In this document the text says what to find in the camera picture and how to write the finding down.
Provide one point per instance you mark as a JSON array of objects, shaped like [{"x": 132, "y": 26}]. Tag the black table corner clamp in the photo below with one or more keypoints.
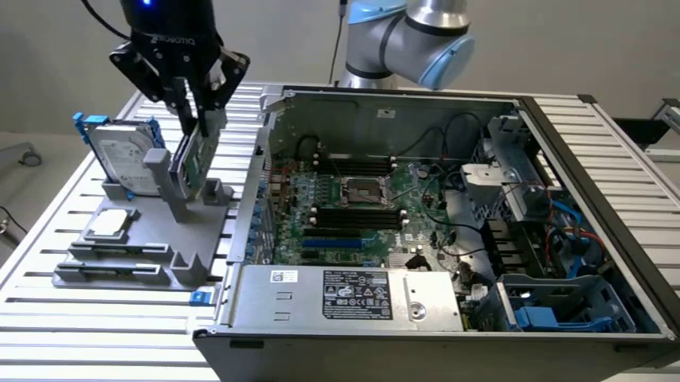
[{"x": 588, "y": 99}]

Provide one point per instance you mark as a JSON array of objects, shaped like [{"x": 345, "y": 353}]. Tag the silver CPU chip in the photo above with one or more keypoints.
[{"x": 109, "y": 222}]

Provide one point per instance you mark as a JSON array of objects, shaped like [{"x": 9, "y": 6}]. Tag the CPU socket with metal frame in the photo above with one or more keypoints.
[{"x": 366, "y": 192}]

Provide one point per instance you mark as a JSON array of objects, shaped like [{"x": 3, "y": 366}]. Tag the green RAM stick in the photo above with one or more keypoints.
[
  {"x": 111, "y": 272},
  {"x": 119, "y": 250}
]

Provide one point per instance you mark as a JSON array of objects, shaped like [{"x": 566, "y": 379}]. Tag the aluminium frame with black plate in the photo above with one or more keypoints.
[{"x": 645, "y": 127}]

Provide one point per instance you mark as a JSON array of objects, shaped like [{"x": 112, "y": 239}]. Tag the silver chipset heat sink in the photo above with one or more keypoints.
[{"x": 406, "y": 262}]

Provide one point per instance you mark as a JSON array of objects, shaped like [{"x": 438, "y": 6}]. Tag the blue plastic disk tray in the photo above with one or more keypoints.
[{"x": 562, "y": 302}]

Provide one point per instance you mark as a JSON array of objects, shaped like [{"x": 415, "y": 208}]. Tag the grey caster wheel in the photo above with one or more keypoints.
[{"x": 29, "y": 156}]

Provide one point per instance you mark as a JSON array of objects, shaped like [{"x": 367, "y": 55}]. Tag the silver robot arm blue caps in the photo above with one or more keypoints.
[{"x": 403, "y": 40}]

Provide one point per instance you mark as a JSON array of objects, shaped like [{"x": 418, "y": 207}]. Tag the hard disk in blue bracket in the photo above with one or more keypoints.
[{"x": 121, "y": 155}]

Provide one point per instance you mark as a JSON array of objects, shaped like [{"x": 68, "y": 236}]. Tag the open black PC case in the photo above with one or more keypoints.
[{"x": 425, "y": 354}]

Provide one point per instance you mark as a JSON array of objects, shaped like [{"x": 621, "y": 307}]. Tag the green motherboard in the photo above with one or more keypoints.
[{"x": 371, "y": 242}]

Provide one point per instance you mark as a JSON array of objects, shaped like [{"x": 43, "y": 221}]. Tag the silver metal disk bay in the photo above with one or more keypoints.
[{"x": 505, "y": 175}]

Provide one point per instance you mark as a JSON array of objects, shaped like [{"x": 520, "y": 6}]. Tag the blue expansion slot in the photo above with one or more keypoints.
[{"x": 331, "y": 242}]

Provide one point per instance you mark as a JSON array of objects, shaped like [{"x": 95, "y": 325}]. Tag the silver power supply unit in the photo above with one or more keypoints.
[{"x": 296, "y": 302}]

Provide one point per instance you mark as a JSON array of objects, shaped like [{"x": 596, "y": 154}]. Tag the grey printed parts rack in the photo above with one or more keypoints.
[{"x": 148, "y": 235}]

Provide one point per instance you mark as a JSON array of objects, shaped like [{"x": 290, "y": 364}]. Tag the black expansion slot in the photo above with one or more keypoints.
[{"x": 331, "y": 233}]

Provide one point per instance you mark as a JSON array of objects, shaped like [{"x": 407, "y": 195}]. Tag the green graphics card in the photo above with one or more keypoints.
[{"x": 198, "y": 163}]

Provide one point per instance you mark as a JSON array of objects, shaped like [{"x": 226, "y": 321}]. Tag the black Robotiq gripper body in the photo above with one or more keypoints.
[{"x": 170, "y": 36}]

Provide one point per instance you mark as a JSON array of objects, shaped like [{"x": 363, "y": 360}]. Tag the black RAM slot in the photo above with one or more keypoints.
[
  {"x": 355, "y": 221},
  {"x": 355, "y": 209},
  {"x": 355, "y": 226},
  {"x": 355, "y": 155},
  {"x": 355, "y": 215},
  {"x": 355, "y": 165},
  {"x": 355, "y": 160}
]

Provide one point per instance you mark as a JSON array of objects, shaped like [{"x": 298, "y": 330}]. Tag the small blue plastic clip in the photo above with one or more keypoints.
[{"x": 199, "y": 298}]

